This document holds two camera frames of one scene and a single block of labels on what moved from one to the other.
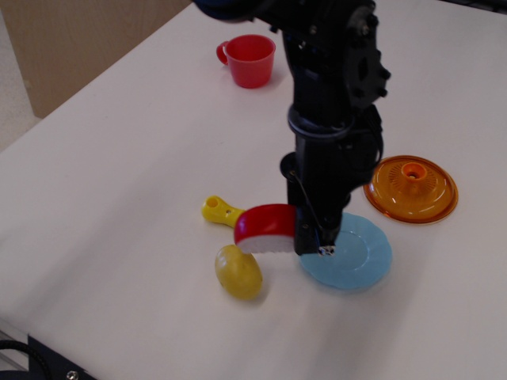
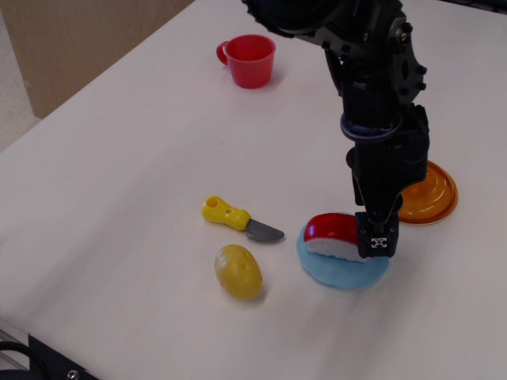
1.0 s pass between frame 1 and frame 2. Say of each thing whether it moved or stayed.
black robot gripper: moved
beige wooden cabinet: stayed
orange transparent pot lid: stayed
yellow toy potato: stayed
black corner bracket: stayed
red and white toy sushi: moved
